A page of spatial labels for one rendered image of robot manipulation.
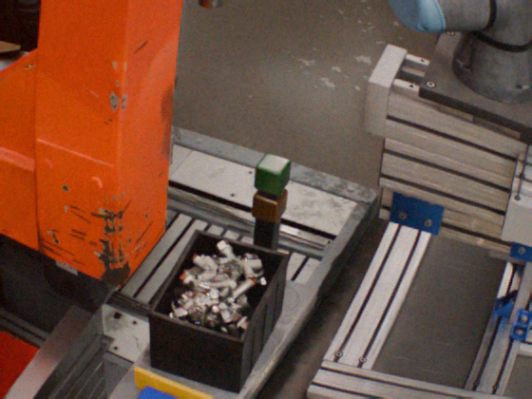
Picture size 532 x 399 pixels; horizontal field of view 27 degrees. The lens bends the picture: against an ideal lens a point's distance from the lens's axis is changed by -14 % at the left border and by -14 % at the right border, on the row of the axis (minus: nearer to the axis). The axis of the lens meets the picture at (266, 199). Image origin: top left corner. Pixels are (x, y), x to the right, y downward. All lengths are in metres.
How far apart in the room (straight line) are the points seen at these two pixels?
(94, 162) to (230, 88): 1.55
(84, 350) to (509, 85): 0.81
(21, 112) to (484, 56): 0.69
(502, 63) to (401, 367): 0.68
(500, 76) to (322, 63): 1.64
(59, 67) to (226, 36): 1.83
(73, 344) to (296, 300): 0.36
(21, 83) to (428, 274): 1.00
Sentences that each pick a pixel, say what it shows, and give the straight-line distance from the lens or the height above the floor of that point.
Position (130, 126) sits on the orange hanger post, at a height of 0.79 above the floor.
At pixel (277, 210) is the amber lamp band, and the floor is 0.60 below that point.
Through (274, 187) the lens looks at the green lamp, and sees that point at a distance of 1.75.
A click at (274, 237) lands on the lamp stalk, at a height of 0.54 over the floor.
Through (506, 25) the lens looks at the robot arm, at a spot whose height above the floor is 0.95.
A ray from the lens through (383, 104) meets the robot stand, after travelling 1.77.
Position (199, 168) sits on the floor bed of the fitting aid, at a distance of 2.72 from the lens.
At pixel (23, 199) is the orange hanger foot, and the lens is 1.76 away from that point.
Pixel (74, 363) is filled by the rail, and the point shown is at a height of 0.34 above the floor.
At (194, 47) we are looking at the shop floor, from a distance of 3.32.
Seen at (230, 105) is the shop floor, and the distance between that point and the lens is 3.07.
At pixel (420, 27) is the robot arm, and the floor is 0.95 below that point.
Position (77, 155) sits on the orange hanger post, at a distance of 1.63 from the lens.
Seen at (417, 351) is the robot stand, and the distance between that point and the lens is 2.14.
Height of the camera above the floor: 1.69
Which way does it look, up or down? 37 degrees down
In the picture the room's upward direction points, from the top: 6 degrees clockwise
